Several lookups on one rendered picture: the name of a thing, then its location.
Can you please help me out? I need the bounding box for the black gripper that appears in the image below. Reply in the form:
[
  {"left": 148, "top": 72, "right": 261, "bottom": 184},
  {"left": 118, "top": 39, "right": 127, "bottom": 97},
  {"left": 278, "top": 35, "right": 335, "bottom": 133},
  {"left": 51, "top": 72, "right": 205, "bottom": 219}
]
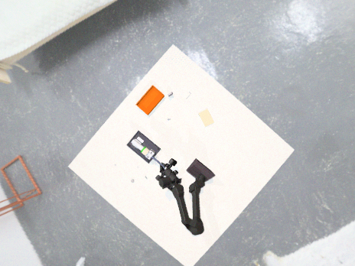
[{"left": 155, "top": 158, "right": 177, "bottom": 181}]

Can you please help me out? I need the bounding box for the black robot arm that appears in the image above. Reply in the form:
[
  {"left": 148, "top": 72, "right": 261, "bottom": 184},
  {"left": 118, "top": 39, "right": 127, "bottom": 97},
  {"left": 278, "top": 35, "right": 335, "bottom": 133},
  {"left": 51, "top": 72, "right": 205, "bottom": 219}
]
[{"left": 158, "top": 170, "right": 207, "bottom": 235}]

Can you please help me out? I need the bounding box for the orange open-top tray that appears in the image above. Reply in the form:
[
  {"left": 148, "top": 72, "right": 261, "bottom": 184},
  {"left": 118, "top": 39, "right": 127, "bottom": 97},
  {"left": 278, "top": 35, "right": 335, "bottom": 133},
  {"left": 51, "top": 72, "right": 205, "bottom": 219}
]
[{"left": 136, "top": 85, "right": 164, "bottom": 115}]

